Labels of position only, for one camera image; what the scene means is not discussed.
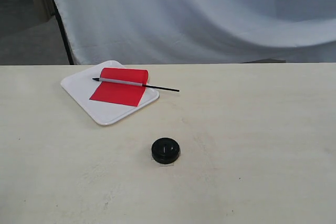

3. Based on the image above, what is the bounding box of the white fabric backdrop curtain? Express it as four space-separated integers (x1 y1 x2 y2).
55 0 335 65

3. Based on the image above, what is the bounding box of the white rectangular plastic tray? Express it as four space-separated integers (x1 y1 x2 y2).
61 60 160 125

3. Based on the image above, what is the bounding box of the small red flag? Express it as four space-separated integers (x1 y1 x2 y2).
90 68 179 106

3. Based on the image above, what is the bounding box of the black round flag base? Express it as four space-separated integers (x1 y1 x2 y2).
151 137 181 165

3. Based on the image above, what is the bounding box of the black backdrop stand pole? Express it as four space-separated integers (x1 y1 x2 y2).
52 0 75 65

